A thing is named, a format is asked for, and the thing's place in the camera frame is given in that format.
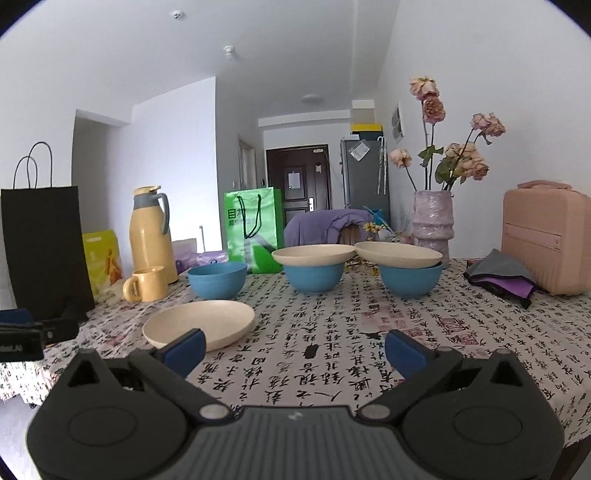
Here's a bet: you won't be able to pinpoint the beige plate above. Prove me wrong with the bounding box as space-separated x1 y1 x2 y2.
142 300 256 352
355 241 443 269
271 244 356 267

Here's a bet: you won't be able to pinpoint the blue bowl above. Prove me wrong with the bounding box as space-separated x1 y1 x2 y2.
283 263 345 294
187 262 247 300
379 262 443 299

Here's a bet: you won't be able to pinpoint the black paper bag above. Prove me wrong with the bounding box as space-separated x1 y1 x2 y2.
1 149 94 323

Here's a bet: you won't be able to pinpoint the yellow mug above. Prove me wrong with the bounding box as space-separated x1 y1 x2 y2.
122 266 168 303

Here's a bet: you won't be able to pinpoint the purple tissue pack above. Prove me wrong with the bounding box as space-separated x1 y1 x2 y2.
172 238 228 274

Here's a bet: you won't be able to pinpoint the yellow snack packet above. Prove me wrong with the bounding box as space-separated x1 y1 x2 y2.
82 230 123 301

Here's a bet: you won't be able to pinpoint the calligraphy print tablecloth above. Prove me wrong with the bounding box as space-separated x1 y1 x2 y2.
0 257 591 446

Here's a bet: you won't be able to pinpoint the yellow thermos jug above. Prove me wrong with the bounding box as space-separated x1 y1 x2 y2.
129 185 178 285

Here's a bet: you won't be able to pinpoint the grey purple folded cloth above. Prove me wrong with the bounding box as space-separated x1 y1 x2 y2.
464 249 539 309

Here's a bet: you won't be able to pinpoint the purple textured vase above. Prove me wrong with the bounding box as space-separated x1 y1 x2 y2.
413 190 455 267

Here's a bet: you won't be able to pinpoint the yellow flower branch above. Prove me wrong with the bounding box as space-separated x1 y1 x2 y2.
345 221 394 273

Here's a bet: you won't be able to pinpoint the chair with purple blanket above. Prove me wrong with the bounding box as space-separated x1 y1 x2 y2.
283 209 378 247

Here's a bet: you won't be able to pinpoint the green paper bag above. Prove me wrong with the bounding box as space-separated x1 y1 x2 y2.
223 187 284 274

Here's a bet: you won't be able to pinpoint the pink small suitcase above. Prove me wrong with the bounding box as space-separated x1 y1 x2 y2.
501 180 591 295

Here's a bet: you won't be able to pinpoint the grey refrigerator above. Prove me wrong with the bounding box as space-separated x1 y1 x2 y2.
341 137 390 218

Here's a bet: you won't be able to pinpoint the dried pink roses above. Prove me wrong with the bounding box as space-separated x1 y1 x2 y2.
387 76 507 192

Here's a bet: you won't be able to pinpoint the dark entrance door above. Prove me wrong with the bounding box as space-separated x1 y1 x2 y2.
266 145 332 225

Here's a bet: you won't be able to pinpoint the yellow box on fridge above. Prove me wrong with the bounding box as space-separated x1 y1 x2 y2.
351 123 383 134

